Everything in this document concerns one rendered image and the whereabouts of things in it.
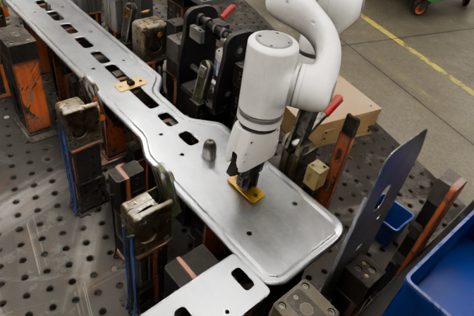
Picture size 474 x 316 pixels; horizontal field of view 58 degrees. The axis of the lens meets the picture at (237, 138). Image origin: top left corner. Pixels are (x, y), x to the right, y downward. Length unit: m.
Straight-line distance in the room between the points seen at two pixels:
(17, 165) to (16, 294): 0.44
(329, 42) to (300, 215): 0.36
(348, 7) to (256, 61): 0.74
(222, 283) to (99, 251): 0.49
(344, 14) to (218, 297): 0.94
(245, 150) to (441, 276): 0.41
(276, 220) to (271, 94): 0.28
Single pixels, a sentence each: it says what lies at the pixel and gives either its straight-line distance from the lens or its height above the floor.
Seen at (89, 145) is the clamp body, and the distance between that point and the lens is 1.12.
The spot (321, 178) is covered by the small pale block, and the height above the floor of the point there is 1.04.
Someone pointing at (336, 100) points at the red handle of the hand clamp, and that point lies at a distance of 0.98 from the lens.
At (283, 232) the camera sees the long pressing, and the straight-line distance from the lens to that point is 0.85.
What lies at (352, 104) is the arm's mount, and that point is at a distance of 1.62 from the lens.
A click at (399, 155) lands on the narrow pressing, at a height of 1.32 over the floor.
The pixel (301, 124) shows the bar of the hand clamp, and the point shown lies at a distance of 0.93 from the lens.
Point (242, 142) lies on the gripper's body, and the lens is 0.77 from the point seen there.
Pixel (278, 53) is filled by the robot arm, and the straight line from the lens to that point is 0.67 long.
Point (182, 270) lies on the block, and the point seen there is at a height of 0.98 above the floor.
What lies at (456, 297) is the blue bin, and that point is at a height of 1.03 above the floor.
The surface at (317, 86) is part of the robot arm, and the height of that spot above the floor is 1.30.
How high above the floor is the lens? 1.66
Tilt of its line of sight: 40 degrees down
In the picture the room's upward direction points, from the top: 9 degrees clockwise
